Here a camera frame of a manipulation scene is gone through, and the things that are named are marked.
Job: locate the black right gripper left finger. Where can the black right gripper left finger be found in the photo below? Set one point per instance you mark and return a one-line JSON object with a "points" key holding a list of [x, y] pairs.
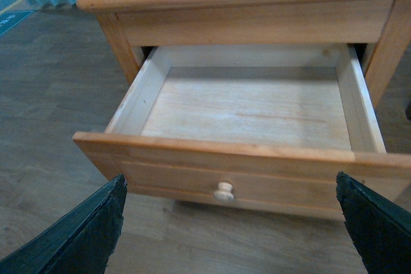
{"points": [[82, 241]]}

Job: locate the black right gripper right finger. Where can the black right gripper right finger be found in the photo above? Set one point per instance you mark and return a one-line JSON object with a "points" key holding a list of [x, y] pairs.
{"points": [[379, 229]]}

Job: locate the wooden drawer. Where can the wooden drawer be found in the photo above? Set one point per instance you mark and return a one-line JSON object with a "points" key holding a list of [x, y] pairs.
{"points": [[263, 127]]}

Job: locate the wooden nightstand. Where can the wooden nightstand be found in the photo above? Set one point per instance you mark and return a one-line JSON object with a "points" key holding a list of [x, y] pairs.
{"points": [[382, 25]]}

